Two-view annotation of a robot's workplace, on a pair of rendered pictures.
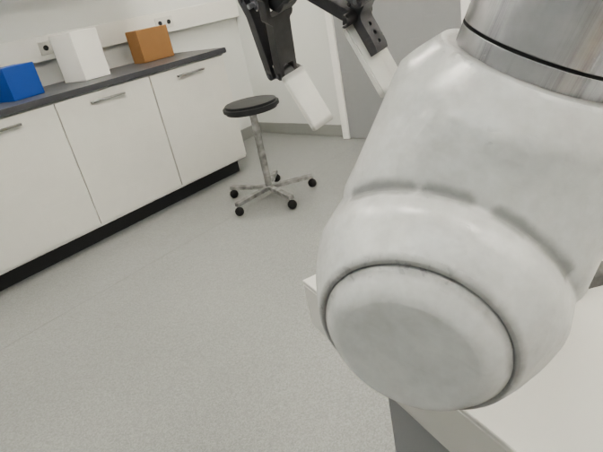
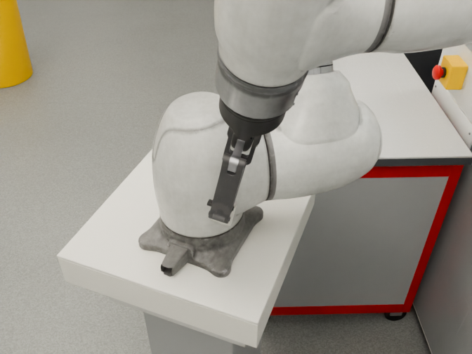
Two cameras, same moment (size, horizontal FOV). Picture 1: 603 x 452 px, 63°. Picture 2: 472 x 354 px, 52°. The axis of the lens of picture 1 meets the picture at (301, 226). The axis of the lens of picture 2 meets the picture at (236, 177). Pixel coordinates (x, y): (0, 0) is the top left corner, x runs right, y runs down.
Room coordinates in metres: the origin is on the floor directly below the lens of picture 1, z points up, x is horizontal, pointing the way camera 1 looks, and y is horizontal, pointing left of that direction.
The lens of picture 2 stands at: (0.89, 0.31, 1.49)
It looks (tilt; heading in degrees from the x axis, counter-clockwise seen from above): 39 degrees down; 226
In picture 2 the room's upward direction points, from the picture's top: straight up
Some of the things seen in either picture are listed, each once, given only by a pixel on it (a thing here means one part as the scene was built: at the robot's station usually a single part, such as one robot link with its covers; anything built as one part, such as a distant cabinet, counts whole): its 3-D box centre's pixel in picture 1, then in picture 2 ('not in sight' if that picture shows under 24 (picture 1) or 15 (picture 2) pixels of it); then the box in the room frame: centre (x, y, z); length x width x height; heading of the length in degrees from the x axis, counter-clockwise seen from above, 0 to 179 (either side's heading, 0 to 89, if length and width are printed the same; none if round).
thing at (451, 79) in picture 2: not in sight; (451, 72); (-0.38, -0.15, 0.88); 0.07 x 0.05 x 0.07; 47
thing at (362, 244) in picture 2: not in sight; (322, 192); (-0.23, -0.40, 0.38); 0.62 x 0.58 x 0.76; 47
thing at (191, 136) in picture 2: not in sight; (205, 158); (0.47, -0.20, 1.00); 0.18 x 0.16 x 0.22; 150
